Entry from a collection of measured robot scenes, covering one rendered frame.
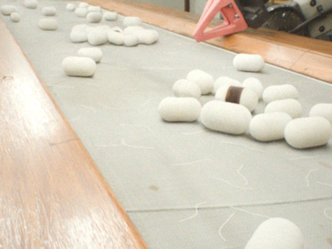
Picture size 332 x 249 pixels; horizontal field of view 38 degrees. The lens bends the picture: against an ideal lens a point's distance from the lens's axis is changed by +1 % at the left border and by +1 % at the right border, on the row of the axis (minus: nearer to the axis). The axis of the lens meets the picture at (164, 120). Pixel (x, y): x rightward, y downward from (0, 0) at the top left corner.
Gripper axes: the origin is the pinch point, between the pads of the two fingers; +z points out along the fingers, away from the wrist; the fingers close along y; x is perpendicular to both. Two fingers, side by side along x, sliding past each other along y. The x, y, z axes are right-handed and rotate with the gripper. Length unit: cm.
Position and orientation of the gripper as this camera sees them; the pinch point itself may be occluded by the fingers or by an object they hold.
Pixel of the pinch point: (198, 35)
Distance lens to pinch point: 73.5
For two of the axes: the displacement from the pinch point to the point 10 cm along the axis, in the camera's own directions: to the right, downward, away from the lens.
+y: 3.5, 3.1, -8.8
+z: -7.6, 6.5, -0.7
